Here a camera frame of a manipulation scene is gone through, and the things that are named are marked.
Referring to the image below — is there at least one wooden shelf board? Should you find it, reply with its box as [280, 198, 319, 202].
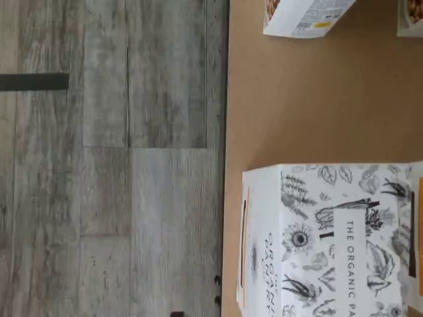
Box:
[224, 0, 423, 317]

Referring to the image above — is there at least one purely elizabeth yellow label box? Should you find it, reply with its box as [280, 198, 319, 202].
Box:
[396, 0, 423, 38]
[262, 0, 357, 37]

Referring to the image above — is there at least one black tape strip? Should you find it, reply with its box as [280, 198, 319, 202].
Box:
[0, 73, 70, 92]

